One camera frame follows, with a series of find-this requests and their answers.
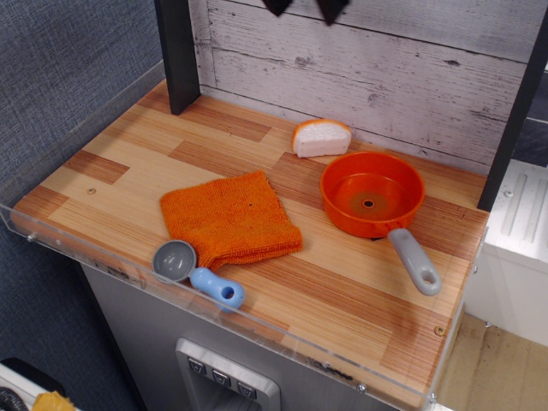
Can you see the orange toy pan grey handle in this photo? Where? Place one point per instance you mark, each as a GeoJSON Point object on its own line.
{"type": "Point", "coordinates": [375, 195]}

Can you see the grey scoop blue handle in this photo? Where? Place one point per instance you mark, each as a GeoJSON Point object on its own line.
{"type": "Point", "coordinates": [176, 261]}

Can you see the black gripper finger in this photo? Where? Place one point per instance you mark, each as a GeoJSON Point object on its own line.
{"type": "Point", "coordinates": [331, 9]}
{"type": "Point", "coordinates": [277, 7]}

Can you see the yellow object at corner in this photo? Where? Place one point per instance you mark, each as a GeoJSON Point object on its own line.
{"type": "Point", "coordinates": [52, 401]}

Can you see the silver dispenser panel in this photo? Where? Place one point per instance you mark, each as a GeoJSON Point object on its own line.
{"type": "Point", "coordinates": [214, 382]}

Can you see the orange knitted cloth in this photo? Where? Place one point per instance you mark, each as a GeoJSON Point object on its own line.
{"type": "Point", "coordinates": [231, 221]}

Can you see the toy bread slice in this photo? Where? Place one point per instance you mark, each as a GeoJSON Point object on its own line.
{"type": "Point", "coordinates": [322, 137]}

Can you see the left dark grey post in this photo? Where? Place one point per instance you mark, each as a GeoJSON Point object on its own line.
{"type": "Point", "coordinates": [177, 44]}

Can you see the clear acrylic guard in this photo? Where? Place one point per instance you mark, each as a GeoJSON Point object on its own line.
{"type": "Point", "coordinates": [342, 303]}

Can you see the dark grey post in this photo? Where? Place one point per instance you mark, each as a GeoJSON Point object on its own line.
{"type": "Point", "coordinates": [517, 117]}
{"type": "Point", "coordinates": [177, 44]}

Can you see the white grooved board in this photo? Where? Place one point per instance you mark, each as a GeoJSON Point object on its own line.
{"type": "Point", "coordinates": [518, 219]}

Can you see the right dark grey post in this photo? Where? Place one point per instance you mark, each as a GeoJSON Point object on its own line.
{"type": "Point", "coordinates": [517, 117]}

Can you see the grey toy fridge cabinet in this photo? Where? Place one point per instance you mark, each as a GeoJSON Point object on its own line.
{"type": "Point", "coordinates": [147, 328]}

